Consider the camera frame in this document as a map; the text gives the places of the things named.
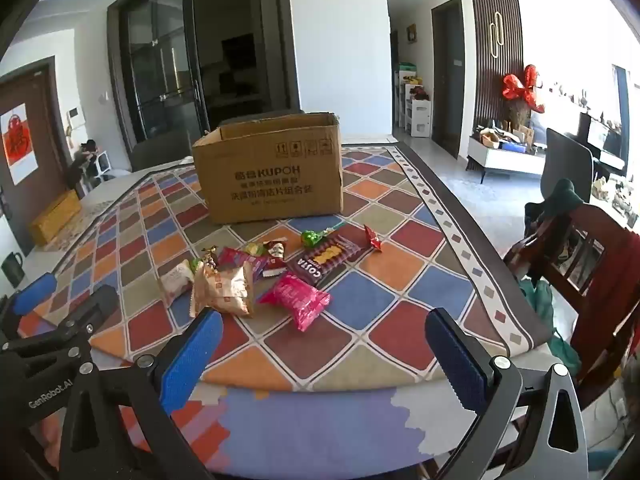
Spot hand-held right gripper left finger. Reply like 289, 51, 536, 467
57, 309, 224, 480

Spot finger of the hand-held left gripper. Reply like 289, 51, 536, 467
0, 272, 57, 336
50, 285, 120, 361

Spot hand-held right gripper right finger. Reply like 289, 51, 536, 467
425, 307, 590, 480

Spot green lollipop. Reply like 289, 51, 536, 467
300, 225, 347, 250

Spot brown cardboard box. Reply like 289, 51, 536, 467
191, 112, 346, 224

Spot black mug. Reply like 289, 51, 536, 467
0, 251, 26, 288

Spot gold snack packet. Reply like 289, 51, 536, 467
189, 260, 256, 318

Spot white snack packet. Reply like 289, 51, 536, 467
159, 258, 197, 307

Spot yellow wooden box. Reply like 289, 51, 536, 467
29, 191, 83, 247

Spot magenta snack packet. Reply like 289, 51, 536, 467
217, 246, 268, 281

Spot brown entrance door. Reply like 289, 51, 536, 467
0, 57, 83, 256

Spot pink snack packet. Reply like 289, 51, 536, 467
258, 272, 332, 332

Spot small red-white candy packet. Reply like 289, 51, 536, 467
262, 241, 288, 278

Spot dark wooden chair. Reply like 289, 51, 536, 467
505, 200, 640, 411

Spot white stool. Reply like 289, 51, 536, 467
82, 150, 113, 183

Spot pastel patterned tablecloth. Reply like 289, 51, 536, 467
20, 135, 561, 480

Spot red and white door poster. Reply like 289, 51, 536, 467
0, 103, 40, 184

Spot red foil candy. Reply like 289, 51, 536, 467
363, 224, 385, 252

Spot dark purple biscuit packet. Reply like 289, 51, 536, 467
286, 234, 362, 288

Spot red garment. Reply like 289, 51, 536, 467
580, 230, 640, 361

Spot dark green cloth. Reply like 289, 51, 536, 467
525, 178, 586, 221

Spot white low cabinet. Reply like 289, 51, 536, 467
467, 135, 546, 184

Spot grey upholstered chair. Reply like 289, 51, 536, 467
542, 127, 596, 206

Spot glass sliding doors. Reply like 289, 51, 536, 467
106, 0, 301, 146

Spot white shoe rack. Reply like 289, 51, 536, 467
395, 62, 433, 138

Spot red bow balloon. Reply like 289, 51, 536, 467
502, 64, 547, 113

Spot dark interior door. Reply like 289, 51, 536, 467
431, 0, 473, 161

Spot dark slatted wall panel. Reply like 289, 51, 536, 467
468, 0, 526, 131

